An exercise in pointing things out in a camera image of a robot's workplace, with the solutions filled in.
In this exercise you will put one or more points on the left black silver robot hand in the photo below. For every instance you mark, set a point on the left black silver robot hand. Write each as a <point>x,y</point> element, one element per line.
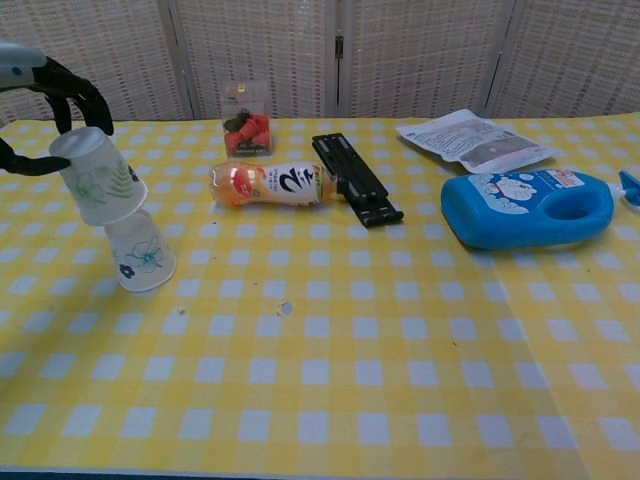
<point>60,82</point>

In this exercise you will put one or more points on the white cup green fern print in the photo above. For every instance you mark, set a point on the white cup green fern print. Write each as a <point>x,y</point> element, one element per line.
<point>100,175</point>

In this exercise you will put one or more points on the white cup blue flower print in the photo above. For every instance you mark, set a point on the white cup blue flower print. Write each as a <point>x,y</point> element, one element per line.
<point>145,255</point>

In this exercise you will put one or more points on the woven folding screen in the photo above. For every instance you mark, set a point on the woven folding screen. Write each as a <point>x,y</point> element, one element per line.
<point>250,55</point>

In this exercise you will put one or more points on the clear box with orange pieces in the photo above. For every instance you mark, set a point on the clear box with orange pieces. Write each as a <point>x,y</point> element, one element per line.
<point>248,132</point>

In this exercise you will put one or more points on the orange drink plastic bottle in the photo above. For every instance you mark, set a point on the orange drink plastic bottle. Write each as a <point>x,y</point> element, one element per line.
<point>270,185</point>

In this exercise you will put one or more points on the black folding stand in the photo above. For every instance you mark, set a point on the black folding stand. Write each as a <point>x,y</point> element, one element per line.
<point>357,180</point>

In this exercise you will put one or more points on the yellow checkered tablecloth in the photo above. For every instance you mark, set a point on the yellow checkered tablecloth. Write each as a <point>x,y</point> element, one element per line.
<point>320,350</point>

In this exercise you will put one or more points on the white printed plastic pouch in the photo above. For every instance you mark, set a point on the white printed plastic pouch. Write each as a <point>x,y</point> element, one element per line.
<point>470,140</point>

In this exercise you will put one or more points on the blue pump detergent bottle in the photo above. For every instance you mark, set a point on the blue pump detergent bottle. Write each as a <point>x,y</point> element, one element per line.
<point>500,215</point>

